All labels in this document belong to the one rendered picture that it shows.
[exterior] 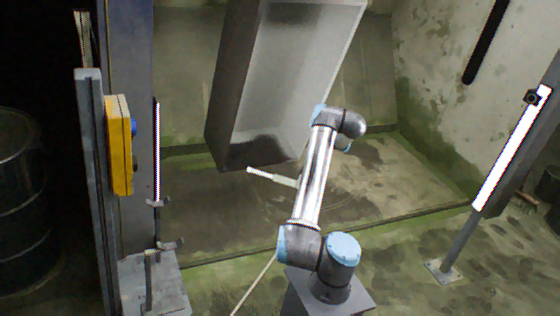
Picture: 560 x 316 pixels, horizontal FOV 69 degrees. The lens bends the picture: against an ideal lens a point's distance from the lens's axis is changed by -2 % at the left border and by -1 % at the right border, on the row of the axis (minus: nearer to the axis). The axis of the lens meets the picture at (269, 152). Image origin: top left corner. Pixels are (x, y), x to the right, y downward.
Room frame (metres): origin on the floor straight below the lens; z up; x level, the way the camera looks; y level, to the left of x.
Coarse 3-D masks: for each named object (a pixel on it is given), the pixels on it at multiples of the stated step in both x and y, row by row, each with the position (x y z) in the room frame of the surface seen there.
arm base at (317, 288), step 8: (312, 272) 1.24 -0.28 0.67; (312, 280) 1.18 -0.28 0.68; (320, 280) 1.15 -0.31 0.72; (312, 288) 1.15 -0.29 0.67; (320, 288) 1.13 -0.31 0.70; (328, 288) 1.12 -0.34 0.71; (336, 288) 1.12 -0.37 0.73; (344, 288) 1.14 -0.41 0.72; (320, 296) 1.12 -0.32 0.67; (328, 296) 1.11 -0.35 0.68; (336, 296) 1.11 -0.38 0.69; (344, 296) 1.13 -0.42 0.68; (336, 304) 1.11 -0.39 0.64
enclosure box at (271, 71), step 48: (240, 0) 2.05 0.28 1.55; (288, 0) 1.94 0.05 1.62; (336, 0) 2.08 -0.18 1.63; (240, 48) 1.99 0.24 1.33; (288, 48) 2.49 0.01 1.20; (336, 48) 2.31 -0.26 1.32; (240, 96) 1.97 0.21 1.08; (288, 96) 2.62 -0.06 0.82; (240, 144) 2.38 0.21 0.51; (288, 144) 2.51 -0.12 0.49
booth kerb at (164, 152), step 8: (368, 128) 3.64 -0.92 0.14; (376, 128) 3.69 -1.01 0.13; (384, 128) 3.74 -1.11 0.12; (392, 128) 3.79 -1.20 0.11; (176, 144) 2.71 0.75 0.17; (184, 144) 2.73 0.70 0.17; (192, 144) 2.76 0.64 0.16; (200, 144) 2.79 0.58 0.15; (160, 152) 2.64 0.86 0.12; (168, 152) 2.67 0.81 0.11; (176, 152) 2.70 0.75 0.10; (184, 152) 2.73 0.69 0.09; (192, 152) 2.76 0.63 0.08; (200, 152) 2.80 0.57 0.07; (208, 152) 2.83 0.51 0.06
